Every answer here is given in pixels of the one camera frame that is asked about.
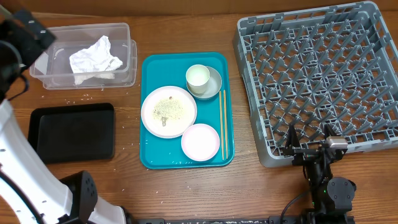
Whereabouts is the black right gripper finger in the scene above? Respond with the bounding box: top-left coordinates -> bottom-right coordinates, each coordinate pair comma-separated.
285,124 -> 300,148
323,124 -> 337,138

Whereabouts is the white napkin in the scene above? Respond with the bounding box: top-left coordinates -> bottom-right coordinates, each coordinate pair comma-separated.
69,35 -> 123,85

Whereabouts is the small pink bowl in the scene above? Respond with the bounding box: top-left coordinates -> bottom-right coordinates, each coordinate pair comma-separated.
181,124 -> 220,162

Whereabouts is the cream cup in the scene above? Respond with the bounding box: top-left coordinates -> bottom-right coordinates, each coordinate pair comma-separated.
185,64 -> 210,94

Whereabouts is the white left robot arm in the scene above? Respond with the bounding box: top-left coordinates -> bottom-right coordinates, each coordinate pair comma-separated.
1,7 -> 135,224

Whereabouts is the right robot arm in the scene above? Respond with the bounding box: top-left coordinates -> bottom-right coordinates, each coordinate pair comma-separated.
279,124 -> 356,224

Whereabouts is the grey dishwasher rack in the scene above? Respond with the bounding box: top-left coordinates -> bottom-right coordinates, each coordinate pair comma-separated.
233,1 -> 397,167

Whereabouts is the clear plastic bin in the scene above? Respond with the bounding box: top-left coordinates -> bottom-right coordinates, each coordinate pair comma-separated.
29,23 -> 137,90

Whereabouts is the right wooden chopstick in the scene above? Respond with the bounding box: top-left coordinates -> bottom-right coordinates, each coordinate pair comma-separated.
223,90 -> 228,159

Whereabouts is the wooden chopstick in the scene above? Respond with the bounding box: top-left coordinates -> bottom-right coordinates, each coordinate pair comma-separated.
219,90 -> 224,160
223,90 -> 228,159

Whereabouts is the left wooden chopstick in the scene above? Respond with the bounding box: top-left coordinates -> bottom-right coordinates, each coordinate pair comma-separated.
219,90 -> 224,160

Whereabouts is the grey bowl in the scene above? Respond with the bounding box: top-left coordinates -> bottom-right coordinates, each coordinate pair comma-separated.
187,66 -> 223,100

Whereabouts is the black tray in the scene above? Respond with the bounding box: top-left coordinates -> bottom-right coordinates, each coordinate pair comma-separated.
28,103 -> 115,164

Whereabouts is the large white plate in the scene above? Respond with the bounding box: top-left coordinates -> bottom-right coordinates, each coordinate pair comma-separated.
141,86 -> 197,139

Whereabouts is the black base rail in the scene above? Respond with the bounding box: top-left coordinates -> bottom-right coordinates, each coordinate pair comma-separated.
137,216 -> 355,224

